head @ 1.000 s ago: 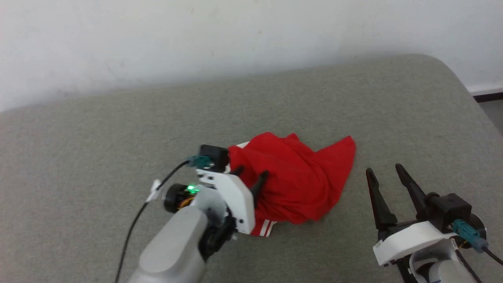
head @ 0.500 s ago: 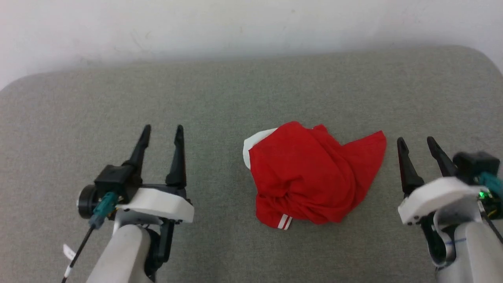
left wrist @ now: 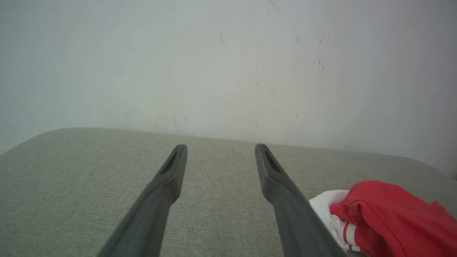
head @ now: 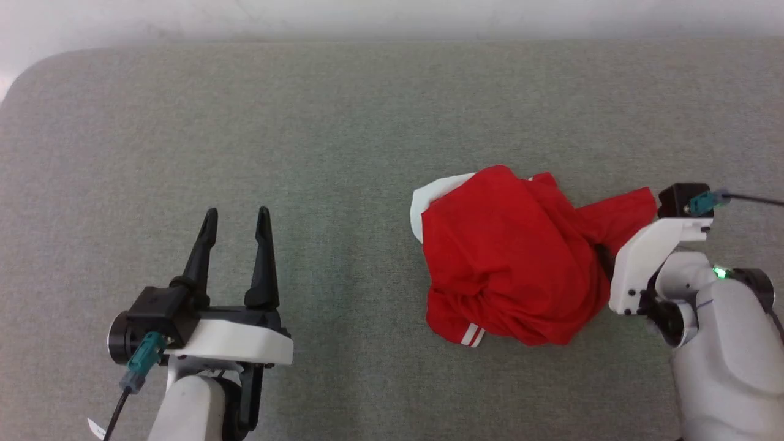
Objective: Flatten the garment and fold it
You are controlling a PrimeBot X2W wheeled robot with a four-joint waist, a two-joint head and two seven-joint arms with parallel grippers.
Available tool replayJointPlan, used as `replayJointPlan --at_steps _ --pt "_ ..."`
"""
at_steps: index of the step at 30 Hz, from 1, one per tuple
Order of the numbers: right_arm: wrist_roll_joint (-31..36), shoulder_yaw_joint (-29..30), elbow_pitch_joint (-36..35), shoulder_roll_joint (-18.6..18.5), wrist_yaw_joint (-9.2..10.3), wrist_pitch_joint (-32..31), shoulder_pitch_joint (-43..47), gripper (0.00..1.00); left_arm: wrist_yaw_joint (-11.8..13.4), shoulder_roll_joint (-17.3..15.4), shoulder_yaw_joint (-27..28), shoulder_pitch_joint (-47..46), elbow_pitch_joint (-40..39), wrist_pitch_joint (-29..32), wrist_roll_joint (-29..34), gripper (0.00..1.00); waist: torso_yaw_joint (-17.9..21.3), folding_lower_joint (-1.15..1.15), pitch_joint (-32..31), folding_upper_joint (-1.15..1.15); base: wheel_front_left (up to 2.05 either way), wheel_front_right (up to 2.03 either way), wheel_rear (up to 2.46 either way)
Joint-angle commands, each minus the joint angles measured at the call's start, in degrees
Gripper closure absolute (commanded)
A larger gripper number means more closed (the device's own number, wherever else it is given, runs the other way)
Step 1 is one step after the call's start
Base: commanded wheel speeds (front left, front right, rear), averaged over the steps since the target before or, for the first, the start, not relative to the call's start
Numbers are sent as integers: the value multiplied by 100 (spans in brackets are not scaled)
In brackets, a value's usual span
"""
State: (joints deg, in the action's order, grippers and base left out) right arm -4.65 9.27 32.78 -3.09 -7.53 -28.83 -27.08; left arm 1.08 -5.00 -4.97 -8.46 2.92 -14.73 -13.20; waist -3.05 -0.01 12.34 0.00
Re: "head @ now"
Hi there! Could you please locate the red t-shirt with number print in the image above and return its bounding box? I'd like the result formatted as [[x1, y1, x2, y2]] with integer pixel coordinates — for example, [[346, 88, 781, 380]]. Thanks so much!
[[410, 165, 658, 348]]

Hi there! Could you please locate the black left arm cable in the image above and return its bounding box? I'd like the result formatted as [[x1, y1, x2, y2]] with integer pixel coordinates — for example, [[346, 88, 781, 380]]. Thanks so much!
[[103, 332, 168, 441]]

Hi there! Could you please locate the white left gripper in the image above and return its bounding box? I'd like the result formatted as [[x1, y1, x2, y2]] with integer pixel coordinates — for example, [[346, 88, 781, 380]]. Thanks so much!
[[164, 206, 294, 368]]

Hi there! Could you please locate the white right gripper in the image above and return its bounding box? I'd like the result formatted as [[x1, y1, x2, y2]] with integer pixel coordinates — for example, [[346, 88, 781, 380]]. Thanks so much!
[[609, 217, 715, 317]]

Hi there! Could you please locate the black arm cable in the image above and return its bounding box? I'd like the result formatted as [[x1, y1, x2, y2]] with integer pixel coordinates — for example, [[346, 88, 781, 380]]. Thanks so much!
[[103, 332, 168, 441], [688, 189, 784, 216]]

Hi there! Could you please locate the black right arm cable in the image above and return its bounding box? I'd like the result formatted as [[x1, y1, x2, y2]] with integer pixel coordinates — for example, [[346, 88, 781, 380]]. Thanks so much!
[[688, 189, 784, 216]]

